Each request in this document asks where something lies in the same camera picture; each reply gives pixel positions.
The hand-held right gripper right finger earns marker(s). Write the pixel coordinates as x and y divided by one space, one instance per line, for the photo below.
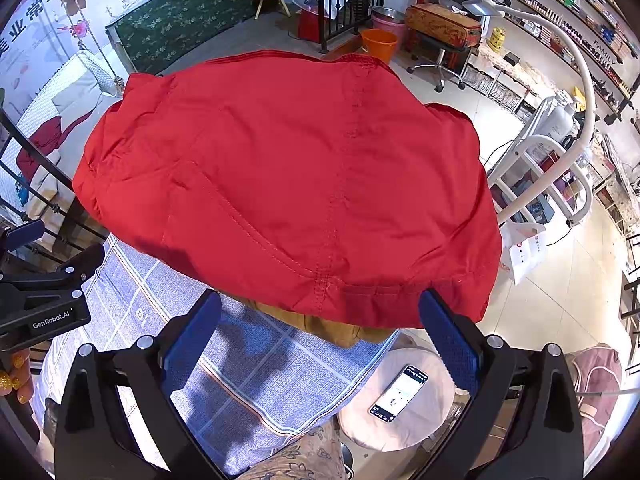
450 340

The red box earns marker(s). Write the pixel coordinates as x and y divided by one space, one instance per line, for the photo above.
309 25

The white shopping bag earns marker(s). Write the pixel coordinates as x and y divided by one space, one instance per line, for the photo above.
522 255

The black smartphone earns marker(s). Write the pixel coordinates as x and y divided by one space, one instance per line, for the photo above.
400 392

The pink bag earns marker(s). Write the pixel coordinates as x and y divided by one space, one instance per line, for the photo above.
595 375

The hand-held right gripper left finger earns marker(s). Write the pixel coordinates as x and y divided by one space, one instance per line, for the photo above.
192 340

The low white shelf unit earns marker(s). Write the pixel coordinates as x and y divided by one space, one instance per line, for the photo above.
495 85

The person's patterned trouser leg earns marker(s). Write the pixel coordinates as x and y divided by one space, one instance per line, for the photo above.
300 455

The blue plaid bed sheet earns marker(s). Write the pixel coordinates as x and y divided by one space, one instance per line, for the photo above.
260 375

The orange bucket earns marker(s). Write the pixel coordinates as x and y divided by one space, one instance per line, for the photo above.
378 42

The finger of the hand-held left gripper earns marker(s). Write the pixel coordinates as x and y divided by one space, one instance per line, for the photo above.
25 234
75 265

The black iron railing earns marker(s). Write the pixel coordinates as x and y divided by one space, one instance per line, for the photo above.
324 10
40 156

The brown cushioned salon chair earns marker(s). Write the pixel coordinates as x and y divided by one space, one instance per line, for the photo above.
440 22

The wall shelves with bottles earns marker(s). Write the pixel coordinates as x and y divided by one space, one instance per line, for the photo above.
575 15

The red puffer jacket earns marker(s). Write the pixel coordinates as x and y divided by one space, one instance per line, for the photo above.
275 170

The white swing cushion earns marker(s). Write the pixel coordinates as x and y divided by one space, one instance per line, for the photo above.
55 100

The person's left hand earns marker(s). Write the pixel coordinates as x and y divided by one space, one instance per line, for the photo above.
15 380

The metal basin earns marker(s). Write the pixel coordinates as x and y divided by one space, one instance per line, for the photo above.
387 11

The dark red cloth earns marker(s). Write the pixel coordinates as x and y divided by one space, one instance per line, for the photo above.
50 135

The pink round stool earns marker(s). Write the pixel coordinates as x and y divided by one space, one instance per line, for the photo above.
360 425

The white wall banner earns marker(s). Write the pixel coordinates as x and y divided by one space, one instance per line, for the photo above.
40 35

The white trolley cart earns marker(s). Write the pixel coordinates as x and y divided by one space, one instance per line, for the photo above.
585 195

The tan fleece garment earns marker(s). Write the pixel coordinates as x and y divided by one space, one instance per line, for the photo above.
330 332

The green patterned counter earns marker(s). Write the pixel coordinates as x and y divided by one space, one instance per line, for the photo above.
190 15

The pink basin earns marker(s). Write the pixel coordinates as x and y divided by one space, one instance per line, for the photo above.
392 26

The white floor lamp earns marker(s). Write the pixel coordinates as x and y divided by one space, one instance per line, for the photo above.
482 6

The yellow container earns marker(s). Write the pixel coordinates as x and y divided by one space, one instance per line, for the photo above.
496 40

